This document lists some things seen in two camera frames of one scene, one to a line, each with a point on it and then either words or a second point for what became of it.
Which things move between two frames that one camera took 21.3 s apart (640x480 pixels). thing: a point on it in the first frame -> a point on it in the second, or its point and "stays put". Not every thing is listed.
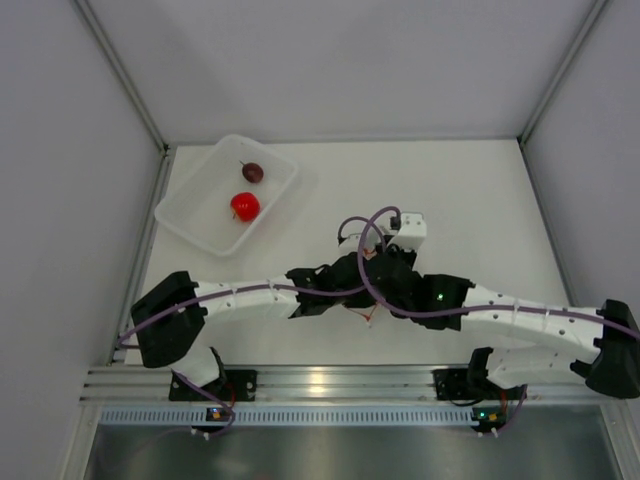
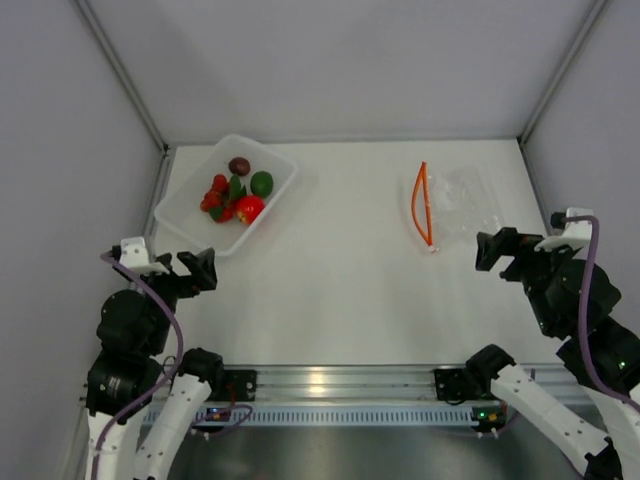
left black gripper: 364,301 -> 201,277
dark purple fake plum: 252,172 -> 239,166
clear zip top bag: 373,285 -> 444,207
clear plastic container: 222,198 stays put
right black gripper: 396,250 -> 509,242
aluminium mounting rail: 137,385 stays put
